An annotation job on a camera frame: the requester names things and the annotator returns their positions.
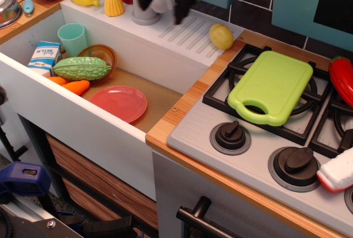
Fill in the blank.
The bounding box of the yellow toy potato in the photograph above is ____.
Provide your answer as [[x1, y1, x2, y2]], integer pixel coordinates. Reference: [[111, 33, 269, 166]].
[[209, 24, 234, 50]]

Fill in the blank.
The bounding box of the black oven door handle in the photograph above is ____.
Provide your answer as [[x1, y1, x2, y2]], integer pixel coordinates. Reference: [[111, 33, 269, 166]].
[[176, 196, 239, 237]]

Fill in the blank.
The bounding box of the mint green plastic cup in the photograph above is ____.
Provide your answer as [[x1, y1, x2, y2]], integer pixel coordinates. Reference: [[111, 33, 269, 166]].
[[57, 23, 88, 57]]

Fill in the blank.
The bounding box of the green plastic cutting board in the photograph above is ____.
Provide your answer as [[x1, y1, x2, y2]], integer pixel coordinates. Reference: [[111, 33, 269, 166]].
[[227, 51, 313, 127]]

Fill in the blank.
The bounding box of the black burner grate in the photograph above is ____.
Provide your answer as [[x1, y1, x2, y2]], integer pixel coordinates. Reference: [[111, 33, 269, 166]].
[[309, 89, 352, 158], [202, 45, 329, 145]]

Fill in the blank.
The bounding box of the toy milk carton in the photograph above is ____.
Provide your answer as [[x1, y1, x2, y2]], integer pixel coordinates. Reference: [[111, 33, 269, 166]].
[[27, 41, 62, 78]]

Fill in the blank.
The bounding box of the right black burner grate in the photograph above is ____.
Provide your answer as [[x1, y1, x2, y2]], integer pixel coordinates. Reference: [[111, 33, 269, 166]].
[[309, 89, 352, 158]]

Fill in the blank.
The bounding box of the yellow toy corn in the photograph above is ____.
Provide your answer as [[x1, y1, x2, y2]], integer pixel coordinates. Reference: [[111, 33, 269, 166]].
[[104, 0, 125, 17]]

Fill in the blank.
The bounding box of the white toy sink basin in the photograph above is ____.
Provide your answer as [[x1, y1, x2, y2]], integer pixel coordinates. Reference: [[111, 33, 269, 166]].
[[0, 0, 245, 202]]

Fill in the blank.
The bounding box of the blue clamp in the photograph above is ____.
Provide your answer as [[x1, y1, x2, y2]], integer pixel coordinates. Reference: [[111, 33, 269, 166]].
[[1, 161, 51, 201]]

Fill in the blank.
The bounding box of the grey toy faucet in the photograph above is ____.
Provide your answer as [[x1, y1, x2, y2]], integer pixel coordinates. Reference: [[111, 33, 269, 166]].
[[132, 0, 175, 25]]

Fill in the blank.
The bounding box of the metal pot with lid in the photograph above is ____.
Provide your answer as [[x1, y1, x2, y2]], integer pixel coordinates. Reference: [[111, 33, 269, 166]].
[[1, 0, 24, 29]]

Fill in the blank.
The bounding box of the amber translucent bowl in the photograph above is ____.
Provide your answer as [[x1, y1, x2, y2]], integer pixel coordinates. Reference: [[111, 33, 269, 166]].
[[79, 45, 117, 84]]

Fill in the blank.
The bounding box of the white and red bottle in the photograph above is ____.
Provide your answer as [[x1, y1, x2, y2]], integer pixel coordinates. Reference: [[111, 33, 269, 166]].
[[317, 148, 352, 193]]

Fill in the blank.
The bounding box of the right grey stove knob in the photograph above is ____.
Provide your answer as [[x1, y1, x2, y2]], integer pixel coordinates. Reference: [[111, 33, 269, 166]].
[[344, 187, 353, 214]]

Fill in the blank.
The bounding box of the left black burner grate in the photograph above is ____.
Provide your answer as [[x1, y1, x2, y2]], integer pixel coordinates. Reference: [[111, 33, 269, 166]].
[[202, 45, 329, 145]]

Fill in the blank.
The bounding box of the green toy bitter gourd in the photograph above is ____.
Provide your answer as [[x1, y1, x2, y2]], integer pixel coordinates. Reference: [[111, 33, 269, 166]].
[[53, 57, 111, 81]]

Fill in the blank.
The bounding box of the red toy chili pepper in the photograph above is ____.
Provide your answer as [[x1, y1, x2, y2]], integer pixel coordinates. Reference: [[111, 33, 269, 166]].
[[329, 56, 352, 107]]

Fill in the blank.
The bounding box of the orange toy carrot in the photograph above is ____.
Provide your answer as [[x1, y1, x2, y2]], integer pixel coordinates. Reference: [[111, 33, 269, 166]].
[[48, 76, 69, 86], [62, 80, 90, 95]]

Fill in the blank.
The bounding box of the left black stove knob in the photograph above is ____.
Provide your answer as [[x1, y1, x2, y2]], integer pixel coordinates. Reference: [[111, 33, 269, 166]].
[[210, 121, 252, 156]]

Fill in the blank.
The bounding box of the pink plastic plate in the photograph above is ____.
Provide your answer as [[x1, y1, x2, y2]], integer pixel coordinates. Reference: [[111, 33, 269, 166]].
[[89, 85, 148, 123]]

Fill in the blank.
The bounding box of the black stove knob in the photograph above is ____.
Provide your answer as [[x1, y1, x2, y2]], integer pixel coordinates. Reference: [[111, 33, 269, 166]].
[[268, 147, 320, 193], [210, 121, 252, 156]]

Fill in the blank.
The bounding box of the middle black stove knob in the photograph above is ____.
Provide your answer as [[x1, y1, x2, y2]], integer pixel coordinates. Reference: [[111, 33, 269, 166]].
[[268, 147, 320, 193]]

